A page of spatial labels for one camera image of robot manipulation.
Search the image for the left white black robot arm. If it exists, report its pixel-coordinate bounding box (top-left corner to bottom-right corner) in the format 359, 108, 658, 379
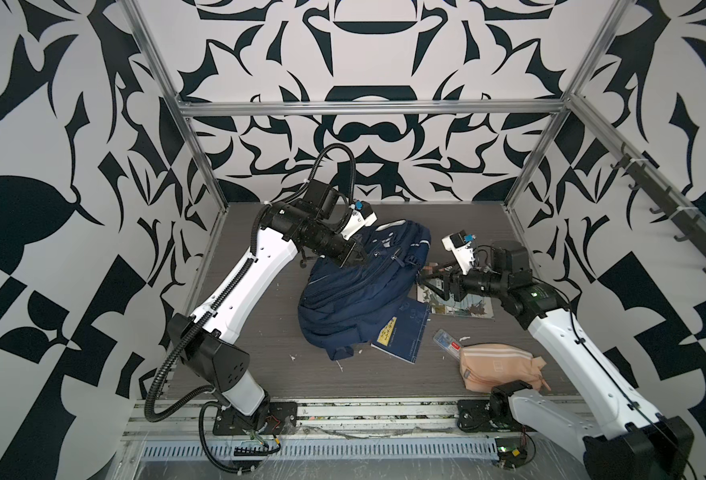
167, 180, 377, 418

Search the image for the black corrugated cable hose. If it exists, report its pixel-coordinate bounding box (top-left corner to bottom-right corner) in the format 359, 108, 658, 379
144, 142, 358, 475

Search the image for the aluminium front rail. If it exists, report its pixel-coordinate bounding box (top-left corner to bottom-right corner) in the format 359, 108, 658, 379
120, 395, 489, 441

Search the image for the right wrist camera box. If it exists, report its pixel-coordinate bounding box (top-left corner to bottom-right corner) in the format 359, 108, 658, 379
442, 230, 475, 275

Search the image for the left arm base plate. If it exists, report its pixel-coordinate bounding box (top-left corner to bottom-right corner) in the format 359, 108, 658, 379
213, 401, 298, 436

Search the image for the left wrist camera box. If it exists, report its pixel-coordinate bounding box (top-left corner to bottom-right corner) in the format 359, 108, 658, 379
341, 201, 377, 240

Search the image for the clear plastic eraser case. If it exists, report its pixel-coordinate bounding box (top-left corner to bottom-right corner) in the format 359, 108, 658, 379
433, 329, 462, 361

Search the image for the pink fabric pencil pouch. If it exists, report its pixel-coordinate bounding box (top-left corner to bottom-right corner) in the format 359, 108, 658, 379
460, 343, 550, 393

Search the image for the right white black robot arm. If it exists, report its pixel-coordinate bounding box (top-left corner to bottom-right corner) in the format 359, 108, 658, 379
420, 231, 696, 479

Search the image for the navy blue notebook yellow label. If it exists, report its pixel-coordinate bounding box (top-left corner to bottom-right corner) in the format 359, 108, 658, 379
371, 298, 430, 364

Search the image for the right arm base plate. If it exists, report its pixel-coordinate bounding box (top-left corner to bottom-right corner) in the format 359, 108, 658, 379
457, 398, 526, 433

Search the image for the navy blue student backpack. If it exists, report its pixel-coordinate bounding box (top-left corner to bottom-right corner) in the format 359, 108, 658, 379
298, 220, 432, 361

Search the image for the wall hook rack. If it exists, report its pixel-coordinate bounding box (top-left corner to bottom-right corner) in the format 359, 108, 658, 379
609, 143, 706, 274

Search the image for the green circuit board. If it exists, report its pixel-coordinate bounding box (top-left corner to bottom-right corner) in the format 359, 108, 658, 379
494, 435, 537, 471

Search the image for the illustrated comic picture book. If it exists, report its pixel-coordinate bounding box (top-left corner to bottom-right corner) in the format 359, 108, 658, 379
417, 285, 494, 319

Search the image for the aluminium cage frame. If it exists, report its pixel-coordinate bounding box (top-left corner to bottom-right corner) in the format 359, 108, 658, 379
118, 0, 706, 397

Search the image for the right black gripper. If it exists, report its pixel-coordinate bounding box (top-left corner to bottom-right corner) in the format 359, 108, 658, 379
422, 258, 510, 303

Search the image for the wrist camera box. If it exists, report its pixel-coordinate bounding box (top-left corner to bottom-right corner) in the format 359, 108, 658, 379
442, 230, 475, 275
341, 201, 377, 240

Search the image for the white slotted cable duct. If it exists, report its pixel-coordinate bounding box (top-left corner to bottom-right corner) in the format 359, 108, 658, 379
141, 437, 499, 462

